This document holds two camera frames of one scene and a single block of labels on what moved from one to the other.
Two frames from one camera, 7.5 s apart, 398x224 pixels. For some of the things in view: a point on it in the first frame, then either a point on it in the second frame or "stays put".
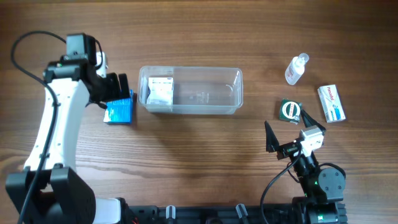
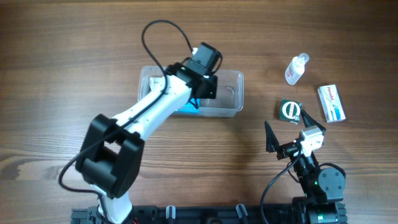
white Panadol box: (331, 103) stays put
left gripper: (114, 92) -> (211, 88)
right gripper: (273, 144) stays put
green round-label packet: (290, 111) stays put
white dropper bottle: (296, 69) stays put
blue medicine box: (120, 111) -> (191, 107)
